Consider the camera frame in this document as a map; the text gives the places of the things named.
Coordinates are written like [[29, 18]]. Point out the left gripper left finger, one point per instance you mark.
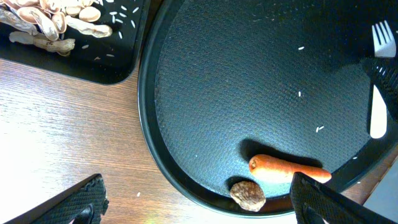
[[85, 202]]

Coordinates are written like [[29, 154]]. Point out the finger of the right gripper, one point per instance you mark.
[[383, 74]]

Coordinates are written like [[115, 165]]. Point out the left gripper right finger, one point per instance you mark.
[[313, 202]]

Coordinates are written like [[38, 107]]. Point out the peanut shells and rice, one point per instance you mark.
[[61, 26]]

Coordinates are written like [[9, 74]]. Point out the grey dishwasher rack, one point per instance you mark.
[[383, 199]]

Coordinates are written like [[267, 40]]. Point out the orange carrot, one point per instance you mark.
[[271, 169]]

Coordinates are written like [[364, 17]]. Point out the black rectangular tray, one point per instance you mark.
[[87, 64]]

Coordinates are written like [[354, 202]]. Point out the round black tray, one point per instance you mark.
[[222, 81]]

